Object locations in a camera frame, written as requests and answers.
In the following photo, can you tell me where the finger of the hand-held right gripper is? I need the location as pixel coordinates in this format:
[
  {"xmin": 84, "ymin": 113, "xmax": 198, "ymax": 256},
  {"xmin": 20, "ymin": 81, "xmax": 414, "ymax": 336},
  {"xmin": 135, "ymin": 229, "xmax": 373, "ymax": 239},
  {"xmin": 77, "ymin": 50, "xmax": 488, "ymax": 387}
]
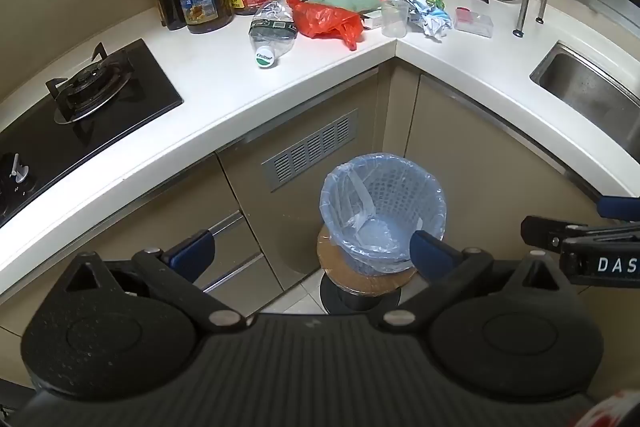
[
  {"xmin": 595, "ymin": 194, "xmax": 640, "ymax": 222},
  {"xmin": 521, "ymin": 216, "xmax": 601, "ymax": 253}
]

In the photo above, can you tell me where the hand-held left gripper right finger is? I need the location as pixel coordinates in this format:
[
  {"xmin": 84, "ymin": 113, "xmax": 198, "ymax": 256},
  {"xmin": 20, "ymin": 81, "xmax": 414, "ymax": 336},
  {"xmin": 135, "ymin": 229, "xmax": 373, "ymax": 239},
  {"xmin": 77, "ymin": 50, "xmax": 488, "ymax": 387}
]
[{"xmin": 380, "ymin": 229, "xmax": 563, "ymax": 333}]

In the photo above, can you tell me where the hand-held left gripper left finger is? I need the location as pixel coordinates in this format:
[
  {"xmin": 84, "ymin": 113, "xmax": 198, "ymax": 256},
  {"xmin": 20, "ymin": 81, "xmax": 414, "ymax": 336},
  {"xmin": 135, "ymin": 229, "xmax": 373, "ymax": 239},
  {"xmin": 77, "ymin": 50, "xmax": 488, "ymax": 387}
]
[{"xmin": 62, "ymin": 229, "xmax": 248, "ymax": 333}]

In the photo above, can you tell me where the blue mesh trash bin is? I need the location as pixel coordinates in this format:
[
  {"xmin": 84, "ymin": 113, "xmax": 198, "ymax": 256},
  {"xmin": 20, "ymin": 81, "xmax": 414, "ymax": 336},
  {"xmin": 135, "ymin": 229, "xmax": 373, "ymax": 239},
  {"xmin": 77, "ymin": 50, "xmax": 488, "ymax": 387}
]
[{"xmin": 320, "ymin": 153, "xmax": 447, "ymax": 277}]

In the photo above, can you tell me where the white printed paper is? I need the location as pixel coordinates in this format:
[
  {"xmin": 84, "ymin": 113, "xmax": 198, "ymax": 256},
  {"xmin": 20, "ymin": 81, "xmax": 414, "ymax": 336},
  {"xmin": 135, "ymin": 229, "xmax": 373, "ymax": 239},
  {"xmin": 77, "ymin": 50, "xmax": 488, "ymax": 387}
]
[{"xmin": 409, "ymin": 4, "xmax": 453, "ymax": 42}]

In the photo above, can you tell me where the white cardboard medicine box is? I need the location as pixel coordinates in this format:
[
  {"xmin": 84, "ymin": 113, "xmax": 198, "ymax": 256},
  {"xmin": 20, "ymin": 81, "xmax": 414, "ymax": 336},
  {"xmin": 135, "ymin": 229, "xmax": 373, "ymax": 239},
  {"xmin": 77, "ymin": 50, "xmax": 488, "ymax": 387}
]
[{"xmin": 361, "ymin": 8, "xmax": 387, "ymax": 30}]

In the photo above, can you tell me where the round brown stool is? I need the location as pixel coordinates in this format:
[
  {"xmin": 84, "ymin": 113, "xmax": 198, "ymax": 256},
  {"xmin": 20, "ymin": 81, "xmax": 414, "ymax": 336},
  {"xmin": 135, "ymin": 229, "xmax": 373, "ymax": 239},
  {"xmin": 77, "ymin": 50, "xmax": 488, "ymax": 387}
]
[{"xmin": 316, "ymin": 224, "xmax": 417, "ymax": 315}]

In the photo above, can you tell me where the clear bin liner bag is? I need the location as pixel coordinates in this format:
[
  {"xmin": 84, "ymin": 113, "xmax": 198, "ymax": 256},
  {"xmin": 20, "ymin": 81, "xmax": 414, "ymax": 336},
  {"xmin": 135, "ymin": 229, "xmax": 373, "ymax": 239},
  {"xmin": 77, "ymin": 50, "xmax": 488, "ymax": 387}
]
[{"xmin": 320, "ymin": 153, "xmax": 447, "ymax": 265}]

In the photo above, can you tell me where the beige kitchen cabinet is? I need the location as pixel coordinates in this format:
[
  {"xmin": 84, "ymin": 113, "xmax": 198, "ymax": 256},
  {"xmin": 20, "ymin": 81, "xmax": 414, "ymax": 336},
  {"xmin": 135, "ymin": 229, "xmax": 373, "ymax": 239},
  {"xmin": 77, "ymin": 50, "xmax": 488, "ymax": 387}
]
[{"xmin": 0, "ymin": 57, "xmax": 618, "ymax": 388}]

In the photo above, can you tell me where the stainless steel sink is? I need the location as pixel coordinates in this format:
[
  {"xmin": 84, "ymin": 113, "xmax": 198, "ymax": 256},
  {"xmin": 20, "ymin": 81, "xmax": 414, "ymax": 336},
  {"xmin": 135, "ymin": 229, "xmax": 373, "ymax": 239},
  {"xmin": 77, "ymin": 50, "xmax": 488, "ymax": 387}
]
[{"xmin": 530, "ymin": 41, "xmax": 640, "ymax": 158}]

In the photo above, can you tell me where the silver cabinet vent grille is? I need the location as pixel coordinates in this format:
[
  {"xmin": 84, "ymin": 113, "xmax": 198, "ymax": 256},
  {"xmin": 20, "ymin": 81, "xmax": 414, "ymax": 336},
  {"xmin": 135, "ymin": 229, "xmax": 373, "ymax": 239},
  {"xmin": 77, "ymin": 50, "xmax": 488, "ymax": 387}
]
[{"xmin": 261, "ymin": 109, "xmax": 360, "ymax": 192}]

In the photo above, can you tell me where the red and white cloth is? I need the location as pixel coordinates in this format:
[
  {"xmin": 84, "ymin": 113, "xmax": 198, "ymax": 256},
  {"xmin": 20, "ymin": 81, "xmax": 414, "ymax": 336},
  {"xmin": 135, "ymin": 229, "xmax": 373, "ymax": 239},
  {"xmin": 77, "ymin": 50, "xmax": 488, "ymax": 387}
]
[{"xmin": 590, "ymin": 389, "xmax": 640, "ymax": 427}]

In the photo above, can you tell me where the black glass gas stove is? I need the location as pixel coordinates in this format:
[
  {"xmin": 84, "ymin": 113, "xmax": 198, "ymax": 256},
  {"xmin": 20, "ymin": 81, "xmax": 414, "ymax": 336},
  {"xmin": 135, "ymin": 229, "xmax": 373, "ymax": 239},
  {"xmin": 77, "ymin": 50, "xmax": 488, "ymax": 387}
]
[{"xmin": 0, "ymin": 38, "xmax": 185, "ymax": 228}]

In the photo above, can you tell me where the silver stove knob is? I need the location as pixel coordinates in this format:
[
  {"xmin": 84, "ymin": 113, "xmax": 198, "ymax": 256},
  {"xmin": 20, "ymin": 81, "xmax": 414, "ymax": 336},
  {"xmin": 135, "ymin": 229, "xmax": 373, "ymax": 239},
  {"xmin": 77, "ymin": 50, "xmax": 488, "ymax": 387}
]
[{"xmin": 7, "ymin": 153, "xmax": 31, "ymax": 182}]

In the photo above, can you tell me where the black burner grate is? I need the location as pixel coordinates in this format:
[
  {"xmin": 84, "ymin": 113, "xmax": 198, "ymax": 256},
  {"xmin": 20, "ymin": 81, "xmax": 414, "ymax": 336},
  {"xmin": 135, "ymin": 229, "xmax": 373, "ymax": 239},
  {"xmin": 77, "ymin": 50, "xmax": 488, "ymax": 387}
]
[{"xmin": 46, "ymin": 43, "xmax": 136, "ymax": 125}]

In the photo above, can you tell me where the clear plastic packaging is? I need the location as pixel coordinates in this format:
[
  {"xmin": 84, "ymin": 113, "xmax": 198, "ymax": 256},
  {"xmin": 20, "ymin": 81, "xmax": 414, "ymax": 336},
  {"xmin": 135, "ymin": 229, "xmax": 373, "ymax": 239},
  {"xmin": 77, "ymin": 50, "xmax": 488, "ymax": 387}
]
[{"xmin": 462, "ymin": 11, "xmax": 495, "ymax": 38}]

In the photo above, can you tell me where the crushed clear plastic bottle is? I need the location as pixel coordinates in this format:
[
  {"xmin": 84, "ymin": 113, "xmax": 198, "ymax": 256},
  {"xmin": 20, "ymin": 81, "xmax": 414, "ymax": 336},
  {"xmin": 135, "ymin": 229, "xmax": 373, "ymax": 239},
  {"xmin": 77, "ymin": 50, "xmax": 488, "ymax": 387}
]
[{"xmin": 248, "ymin": 0, "xmax": 300, "ymax": 70}]

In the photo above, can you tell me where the clear plastic cup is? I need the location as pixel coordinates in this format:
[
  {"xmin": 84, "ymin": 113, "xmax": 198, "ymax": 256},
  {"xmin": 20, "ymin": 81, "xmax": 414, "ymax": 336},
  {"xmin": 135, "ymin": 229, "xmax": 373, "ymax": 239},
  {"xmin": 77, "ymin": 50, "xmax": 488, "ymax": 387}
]
[{"xmin": 381, "ymin": 0, "xmax": 412, "ymax": 38}]

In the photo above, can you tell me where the orange-red plastic bag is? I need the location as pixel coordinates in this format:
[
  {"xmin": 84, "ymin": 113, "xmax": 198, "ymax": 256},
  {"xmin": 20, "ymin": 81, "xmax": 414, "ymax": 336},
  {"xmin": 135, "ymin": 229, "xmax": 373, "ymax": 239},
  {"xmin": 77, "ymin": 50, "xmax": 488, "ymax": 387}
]
[{"xmin": 286, "ymin": 0, "xmax": 363, "ymax": 52}]

